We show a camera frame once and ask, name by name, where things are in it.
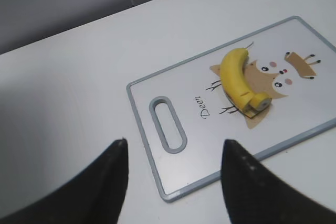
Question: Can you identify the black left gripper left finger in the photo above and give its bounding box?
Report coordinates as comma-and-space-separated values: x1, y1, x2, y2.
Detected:
1, 138, 129, 223

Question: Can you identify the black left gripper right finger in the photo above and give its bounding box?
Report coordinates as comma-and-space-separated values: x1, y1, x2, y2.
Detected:
221, 140, 335, 223

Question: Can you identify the yellow banana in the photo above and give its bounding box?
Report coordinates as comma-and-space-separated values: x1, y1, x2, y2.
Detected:
219, 48, 254, 112

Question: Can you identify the white grey-rimmed cutting board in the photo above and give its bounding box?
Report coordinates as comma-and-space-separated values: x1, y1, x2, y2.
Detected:
127, 16, 335, 202

